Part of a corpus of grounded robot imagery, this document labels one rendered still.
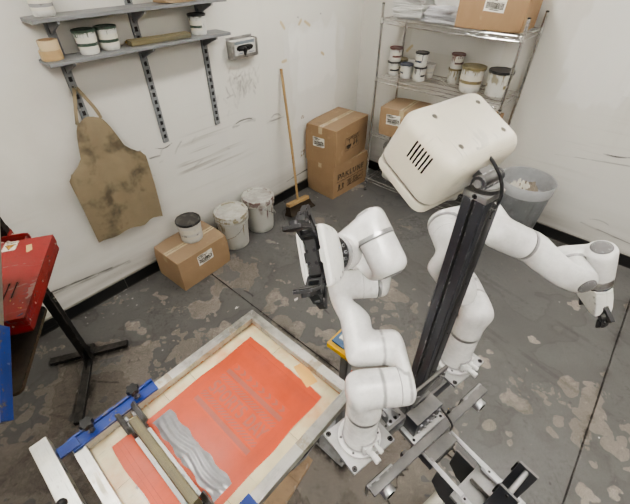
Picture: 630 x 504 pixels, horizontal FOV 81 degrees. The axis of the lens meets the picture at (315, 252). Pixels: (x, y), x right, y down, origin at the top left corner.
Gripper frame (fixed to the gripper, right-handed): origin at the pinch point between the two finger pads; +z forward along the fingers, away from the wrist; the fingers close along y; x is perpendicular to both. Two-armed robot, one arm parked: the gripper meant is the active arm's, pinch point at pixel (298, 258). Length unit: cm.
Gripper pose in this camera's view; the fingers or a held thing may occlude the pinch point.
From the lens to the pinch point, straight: 53.1
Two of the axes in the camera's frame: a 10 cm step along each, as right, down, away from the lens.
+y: 1.7, 9.8, -0.2
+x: -9.3, 1.7, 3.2
